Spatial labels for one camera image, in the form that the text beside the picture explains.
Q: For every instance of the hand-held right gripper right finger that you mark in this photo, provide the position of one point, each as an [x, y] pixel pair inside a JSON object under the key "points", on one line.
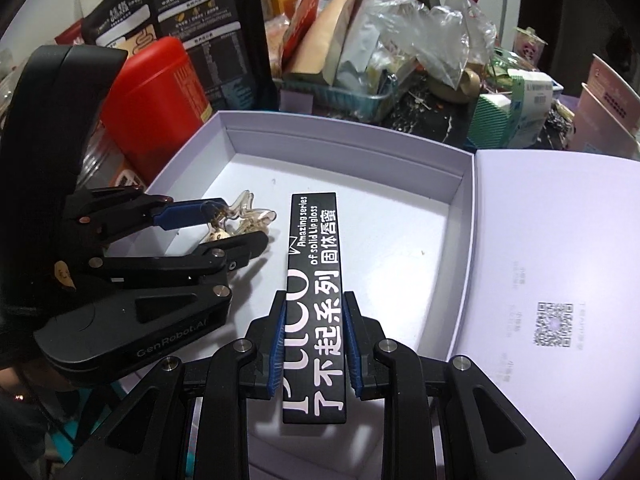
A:
{"points": [[356, 357]]}

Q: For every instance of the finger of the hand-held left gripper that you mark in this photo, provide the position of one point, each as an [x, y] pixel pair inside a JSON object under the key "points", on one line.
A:
{"points": [[210, 257], [185, 212]]}

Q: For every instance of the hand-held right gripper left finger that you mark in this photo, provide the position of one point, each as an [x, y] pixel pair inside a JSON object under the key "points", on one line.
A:
{"points": [[272, 347]]}

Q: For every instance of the clear plastic bag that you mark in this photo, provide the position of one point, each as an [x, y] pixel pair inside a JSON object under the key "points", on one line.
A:
{"points": [[440, 30]]}

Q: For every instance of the green striped white carton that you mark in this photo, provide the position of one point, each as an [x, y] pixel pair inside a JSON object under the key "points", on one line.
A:
{"points": [[495, 115]]}

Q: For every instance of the plastic basket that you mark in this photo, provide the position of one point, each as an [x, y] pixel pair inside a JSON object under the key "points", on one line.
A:
{"points": [[320, 97]]}

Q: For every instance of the white gift box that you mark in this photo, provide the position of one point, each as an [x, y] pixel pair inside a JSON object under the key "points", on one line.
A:
{"points": [[400, 240]]}

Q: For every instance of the pink packaged trinket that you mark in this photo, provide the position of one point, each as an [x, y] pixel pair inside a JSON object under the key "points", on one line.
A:
{"points": [[530, 45]]}

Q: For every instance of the beige kraft pouch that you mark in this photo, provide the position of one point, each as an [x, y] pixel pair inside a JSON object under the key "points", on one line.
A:
{"points": [[325, 40]]}

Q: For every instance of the red packet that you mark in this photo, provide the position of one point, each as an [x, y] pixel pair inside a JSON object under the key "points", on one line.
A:
{"points": [[300, 15]]}

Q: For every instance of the long black lip gloss box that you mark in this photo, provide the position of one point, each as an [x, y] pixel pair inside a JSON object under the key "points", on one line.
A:
{"points": [[312, 260]]}

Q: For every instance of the white pouch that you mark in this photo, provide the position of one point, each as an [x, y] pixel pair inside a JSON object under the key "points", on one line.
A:
{"points": [[365, 35]]}

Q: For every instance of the large black printed bag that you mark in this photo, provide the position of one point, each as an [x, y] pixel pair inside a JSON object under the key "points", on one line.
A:
{"points": [[205, 10]]}

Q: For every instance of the red canister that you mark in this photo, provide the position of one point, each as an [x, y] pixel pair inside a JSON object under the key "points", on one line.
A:
{"points": [[150, 110]]}

